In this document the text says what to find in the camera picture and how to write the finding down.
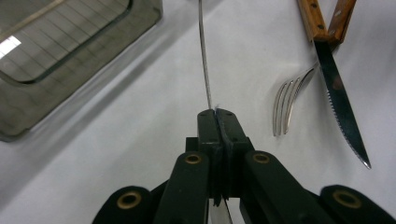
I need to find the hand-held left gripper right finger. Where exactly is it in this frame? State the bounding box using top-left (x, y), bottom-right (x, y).
top-left (216, 107), bottom-right (255, 201)

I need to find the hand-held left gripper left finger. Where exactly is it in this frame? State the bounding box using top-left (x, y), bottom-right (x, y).
top-left (185, 108), bottom-right (225, 201)

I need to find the wooden-handled metal fork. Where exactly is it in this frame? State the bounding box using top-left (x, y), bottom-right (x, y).
top-left (272, 0), bottom-right (358, 138)

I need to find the silver metal spoon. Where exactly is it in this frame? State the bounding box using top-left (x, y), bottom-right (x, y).
top-left (197, 0), bottom-right (233, 224)

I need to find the wooden-handled serrated knife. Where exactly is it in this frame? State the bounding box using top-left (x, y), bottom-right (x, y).
top-left (296, 0), bottom-right (373, 171)

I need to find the smoky transparent plastic bin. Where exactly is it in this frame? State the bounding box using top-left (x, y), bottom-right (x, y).
top-left (0, 0), bottom-right (164, 143)

